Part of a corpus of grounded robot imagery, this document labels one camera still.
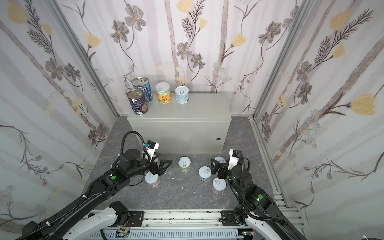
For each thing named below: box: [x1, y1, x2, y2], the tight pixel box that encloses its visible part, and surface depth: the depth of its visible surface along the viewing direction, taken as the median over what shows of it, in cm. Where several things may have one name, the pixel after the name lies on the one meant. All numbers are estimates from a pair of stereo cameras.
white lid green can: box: [178, 156, 192, 173], surface depth 90 cm
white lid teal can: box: [198, 166, 212, 182], surface depth 87 cm
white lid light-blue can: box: [175, 85, 190, 104], surface depth 79 cm
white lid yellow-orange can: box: [155, 82, 172, 104], surface depth 78 cm
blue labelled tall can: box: [131, 76, 153, 103], surface depth 76 cm
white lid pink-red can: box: [211, 177, 227, 195], surface depth 82 cm
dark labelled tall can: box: [127, 89, 148, 116], surface depth 70 cm
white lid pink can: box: [144, 171, 159, 188], surface depth 84 cm
